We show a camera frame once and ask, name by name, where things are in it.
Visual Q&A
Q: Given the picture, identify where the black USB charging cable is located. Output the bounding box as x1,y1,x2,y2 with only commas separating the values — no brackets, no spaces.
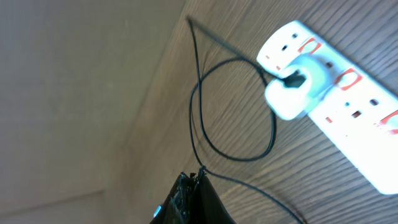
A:
185,17,307,224

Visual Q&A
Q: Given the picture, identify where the white power strip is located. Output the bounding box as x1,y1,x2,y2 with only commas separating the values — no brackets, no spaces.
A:
257,21,397,195

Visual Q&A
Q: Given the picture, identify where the cardboard backdrop panel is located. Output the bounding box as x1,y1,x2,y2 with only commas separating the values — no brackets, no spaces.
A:
1,0,185,223

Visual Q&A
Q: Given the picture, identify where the white charger plug adapter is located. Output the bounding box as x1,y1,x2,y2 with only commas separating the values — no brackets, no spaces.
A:
264,54,333,121

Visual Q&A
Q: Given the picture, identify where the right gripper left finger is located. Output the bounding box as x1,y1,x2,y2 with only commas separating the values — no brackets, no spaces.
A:
150,172,198,224

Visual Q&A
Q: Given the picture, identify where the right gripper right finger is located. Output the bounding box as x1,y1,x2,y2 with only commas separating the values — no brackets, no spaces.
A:
190,167,236,224

